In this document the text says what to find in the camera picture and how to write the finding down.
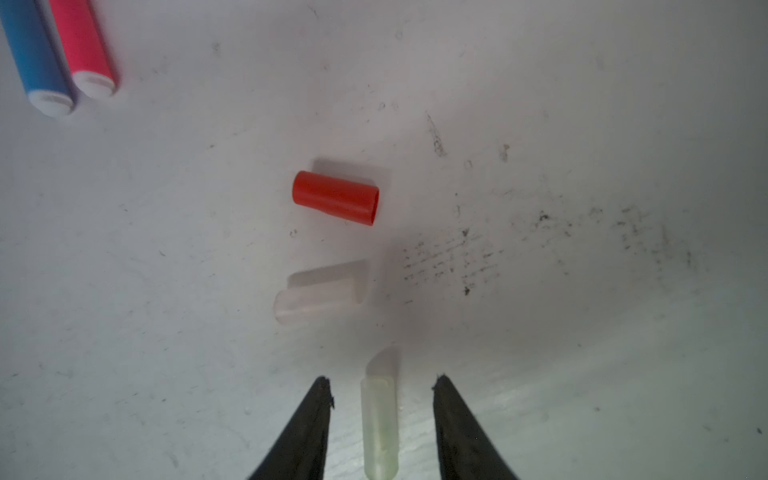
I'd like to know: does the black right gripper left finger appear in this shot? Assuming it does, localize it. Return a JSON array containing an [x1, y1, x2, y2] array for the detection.
[[249, 376, 334, 480]]

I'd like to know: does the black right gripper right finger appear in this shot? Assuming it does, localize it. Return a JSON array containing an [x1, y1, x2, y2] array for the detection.
[[433, 375, 519, 480]]

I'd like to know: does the clear pen cap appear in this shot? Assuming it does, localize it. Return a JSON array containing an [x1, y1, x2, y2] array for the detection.
[[273, 259, 370, 324], [360, 346, 400, 480]]

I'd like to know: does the red pen cap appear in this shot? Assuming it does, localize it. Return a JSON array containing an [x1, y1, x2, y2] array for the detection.
[[292, 171, 380, 226]]

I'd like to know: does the pink-red highlighter pen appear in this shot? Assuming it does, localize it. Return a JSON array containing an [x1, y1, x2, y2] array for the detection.
[[49, 0, 117, 100]]

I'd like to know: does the blue highlighter pen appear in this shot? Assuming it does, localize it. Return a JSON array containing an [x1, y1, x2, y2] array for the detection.
[[1, 0, 74, 118]]

